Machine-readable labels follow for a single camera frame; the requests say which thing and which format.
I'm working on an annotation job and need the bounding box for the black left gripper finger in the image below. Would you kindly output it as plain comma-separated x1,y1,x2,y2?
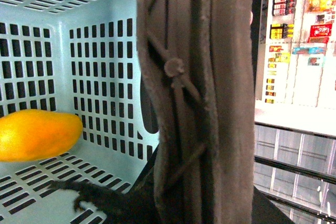
49,180,158,223

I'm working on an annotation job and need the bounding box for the yellow mango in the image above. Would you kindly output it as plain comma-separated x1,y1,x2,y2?
1,109,83,162

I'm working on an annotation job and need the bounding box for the light blue plastic basket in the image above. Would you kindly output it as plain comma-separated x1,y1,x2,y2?
1,0,158,223

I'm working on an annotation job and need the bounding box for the brown basket handle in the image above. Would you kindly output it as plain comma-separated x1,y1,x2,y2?
137,0,255,223

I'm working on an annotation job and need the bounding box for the white snack shelf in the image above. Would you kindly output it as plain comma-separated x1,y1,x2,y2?
262,0,336,109

